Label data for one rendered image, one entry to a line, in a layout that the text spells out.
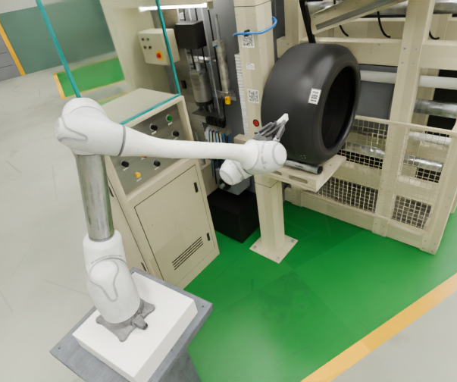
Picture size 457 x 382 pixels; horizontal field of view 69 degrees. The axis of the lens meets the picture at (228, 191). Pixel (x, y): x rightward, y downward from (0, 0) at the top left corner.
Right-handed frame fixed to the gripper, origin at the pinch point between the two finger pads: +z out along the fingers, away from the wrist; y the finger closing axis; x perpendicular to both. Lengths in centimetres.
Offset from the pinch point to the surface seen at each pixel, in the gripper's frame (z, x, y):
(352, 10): 67, -22, -2
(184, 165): -16, 34, 64
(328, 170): 26, 48, -7
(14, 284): -130, 106, 183
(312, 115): 7.3, -0.1, -10.6
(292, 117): 3.9, 0.0, -2.9
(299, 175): 8.1, 39.4, 0.1
